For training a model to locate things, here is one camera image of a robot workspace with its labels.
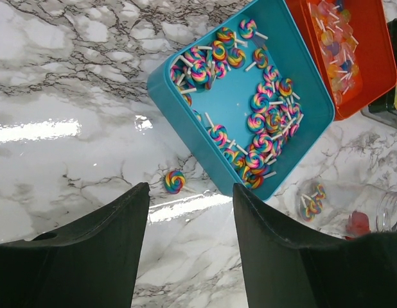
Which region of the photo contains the gold tin candy tray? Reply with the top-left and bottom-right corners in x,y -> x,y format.
360,17 -> 397,131

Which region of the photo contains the stray swirl lollipop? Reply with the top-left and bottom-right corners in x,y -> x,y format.
164,169 -> 195,194

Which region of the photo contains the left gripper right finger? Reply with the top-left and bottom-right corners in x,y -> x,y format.
233,184 -> 397,307

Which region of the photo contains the orange candy tray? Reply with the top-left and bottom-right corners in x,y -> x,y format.
287,1 -> 397,121

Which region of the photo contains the clear plastic jar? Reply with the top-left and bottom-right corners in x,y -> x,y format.
296,178 -> 397,239

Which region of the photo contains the teal candy tray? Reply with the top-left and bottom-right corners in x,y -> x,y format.
147,1 -> 335,200

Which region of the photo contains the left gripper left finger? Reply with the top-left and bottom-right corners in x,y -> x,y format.
0,183 -> 150,307

